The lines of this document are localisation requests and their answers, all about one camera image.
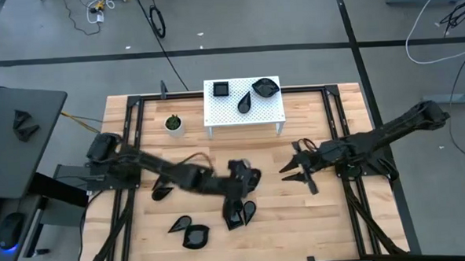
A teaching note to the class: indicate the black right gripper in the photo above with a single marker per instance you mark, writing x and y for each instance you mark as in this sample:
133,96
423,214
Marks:
320,156

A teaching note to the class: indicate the white power adapter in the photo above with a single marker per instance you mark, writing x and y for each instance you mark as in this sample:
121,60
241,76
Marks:
100,18

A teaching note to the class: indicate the black square mini plate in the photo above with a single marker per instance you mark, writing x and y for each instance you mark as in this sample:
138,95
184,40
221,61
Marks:
233,221
221,89

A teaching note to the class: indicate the black aluminium table frame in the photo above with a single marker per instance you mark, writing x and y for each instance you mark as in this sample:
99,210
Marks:
176,95

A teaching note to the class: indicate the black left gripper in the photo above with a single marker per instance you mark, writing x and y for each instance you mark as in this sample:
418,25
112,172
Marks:
238,181

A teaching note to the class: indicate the white perforated riser shelf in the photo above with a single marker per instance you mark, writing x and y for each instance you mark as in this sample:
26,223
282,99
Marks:
231,111

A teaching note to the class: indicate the small green plant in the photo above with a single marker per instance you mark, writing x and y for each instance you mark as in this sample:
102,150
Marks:
173,122

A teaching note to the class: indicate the black computer mouse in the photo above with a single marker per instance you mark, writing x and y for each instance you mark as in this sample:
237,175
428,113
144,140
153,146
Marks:
10,230

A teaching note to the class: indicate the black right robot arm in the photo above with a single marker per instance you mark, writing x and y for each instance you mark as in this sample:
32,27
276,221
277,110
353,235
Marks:
389,129

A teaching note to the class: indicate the white plant pot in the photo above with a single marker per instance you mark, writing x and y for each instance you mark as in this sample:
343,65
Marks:
177,132

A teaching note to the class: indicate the black desk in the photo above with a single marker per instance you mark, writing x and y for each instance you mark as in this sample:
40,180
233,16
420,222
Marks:
22,167

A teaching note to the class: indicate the black teardrop mini plate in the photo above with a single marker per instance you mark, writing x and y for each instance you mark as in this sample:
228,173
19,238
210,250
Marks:
161,193
180,224
249,211
244,103

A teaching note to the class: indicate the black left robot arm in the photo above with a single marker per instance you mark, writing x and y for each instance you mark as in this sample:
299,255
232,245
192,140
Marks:
151,161

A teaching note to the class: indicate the black spare gripper finger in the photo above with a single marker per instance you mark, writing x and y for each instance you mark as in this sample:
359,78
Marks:
21,118
26,132

